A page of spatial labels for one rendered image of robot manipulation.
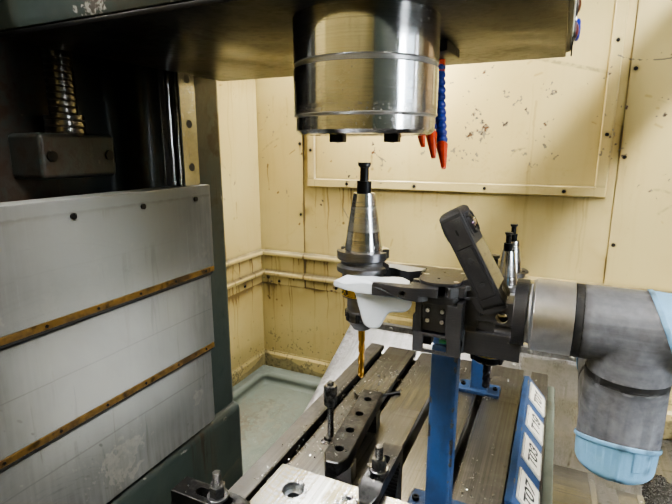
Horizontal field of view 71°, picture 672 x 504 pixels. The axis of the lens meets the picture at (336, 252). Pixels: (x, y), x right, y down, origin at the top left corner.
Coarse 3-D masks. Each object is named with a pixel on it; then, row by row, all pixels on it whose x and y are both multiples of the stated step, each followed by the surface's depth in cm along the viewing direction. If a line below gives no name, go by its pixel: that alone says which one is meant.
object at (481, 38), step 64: (0, 0) 57; (64, 0) 53; (128, 0) 49; (192, 0) 46; (256, 0) 44; (320, 0) 44; (448, 0) 44; (512, 0) 44; (192, 64) 78; (256, 64) 78; (448, 64) 78
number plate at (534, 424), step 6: (528, 408) 99; (528, 414) 97; (534, 414) 99; (528, 420) 95; (534, 420) 97; (540, 420) 100; (528, 426) 93; (534, 426) 95; (540, 426) 98; (534, 432) 93; (540, 432) 96; (540, 438) 94; (540, 444) 93
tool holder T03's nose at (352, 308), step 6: (348, 300) 58; (354, 300) 57; (348, 306) 58; (354, 306) 57; (348, 312) 58; (354, 312) 57; (348, 318) 58; (354, 318) 57; (360, 318) 57; (354, 324) 57; (360, 324) 57; (360, 330) 58; (366, 330) 58
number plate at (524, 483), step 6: (522, 474) 79; (522, 480) 78; (528, 480) 80; (522, 486) 77; (528, 486) 78; (534, 486) 80; (516, 492) 75; (522, 492) 76; (528, 492) 77; (534, 492) 79; (522, 498) 74; (528, 498) 76; (534, 498) 77
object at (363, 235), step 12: (372, 192) 56; (360, 204) 54; (372, 204) 55; (360, 216) 54; (372, 216) 55; (348, 228) 56; (360, 228) 55; (372, 228) 55; (348, 240) 56; (360, 240) 55; (372, 240) 55; (360, 252) 55; (372, 252) 55
